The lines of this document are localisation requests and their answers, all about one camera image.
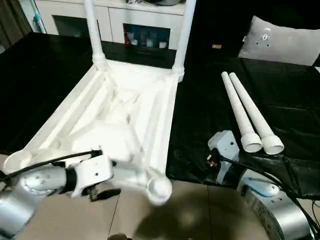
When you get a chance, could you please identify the white cabinet with glass doors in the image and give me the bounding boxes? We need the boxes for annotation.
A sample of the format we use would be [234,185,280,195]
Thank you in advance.
[33,0,186,50]

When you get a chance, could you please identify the grey cushion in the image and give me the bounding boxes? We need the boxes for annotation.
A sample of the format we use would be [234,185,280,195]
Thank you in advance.
[237,15,320,67]

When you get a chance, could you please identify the white plastic table top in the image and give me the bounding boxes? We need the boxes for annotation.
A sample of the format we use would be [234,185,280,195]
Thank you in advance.
[2,59,186,207]

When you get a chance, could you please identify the white plastic table leg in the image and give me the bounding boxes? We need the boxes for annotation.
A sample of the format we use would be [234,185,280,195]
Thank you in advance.
[221,71,263,153]
[228,72,285,155]
[171,0,198,83]
[84,0,109,71]

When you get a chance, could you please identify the black work mat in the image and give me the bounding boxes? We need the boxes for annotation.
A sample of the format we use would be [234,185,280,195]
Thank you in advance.
[0,31,320,200]

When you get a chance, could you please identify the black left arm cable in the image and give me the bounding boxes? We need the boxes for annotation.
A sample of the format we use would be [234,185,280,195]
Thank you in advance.
[0,149,104,181]

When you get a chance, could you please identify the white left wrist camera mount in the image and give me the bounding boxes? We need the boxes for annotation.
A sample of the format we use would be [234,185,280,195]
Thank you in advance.
[64,154,115,200]

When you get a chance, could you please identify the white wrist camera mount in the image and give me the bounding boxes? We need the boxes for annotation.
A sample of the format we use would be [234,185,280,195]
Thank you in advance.
[207,130,241,185]
[64,154,115,200]

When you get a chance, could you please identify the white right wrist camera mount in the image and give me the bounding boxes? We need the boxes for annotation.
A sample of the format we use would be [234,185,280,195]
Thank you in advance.
[207,130,241,185]

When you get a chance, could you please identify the dark robot foot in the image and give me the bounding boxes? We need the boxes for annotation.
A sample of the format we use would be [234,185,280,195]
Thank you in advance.
[108,232,128,240]

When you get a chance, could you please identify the round grey appliance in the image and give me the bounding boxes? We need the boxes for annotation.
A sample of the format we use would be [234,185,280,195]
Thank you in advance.
[152,0,181,6]

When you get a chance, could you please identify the brown window curtain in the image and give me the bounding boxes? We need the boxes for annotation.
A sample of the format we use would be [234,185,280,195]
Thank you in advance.
[0,0,30,50]

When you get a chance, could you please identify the tall black cabinet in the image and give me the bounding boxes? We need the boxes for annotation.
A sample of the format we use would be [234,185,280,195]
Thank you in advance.
[184,0,257,59]

